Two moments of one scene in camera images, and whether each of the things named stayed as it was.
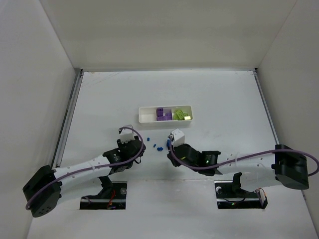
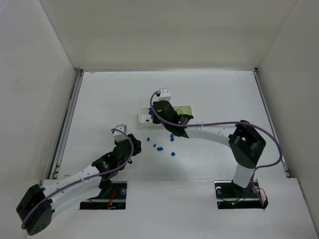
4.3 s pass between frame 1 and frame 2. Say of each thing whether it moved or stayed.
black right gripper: moved
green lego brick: stayed
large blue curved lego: moved
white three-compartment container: stayed
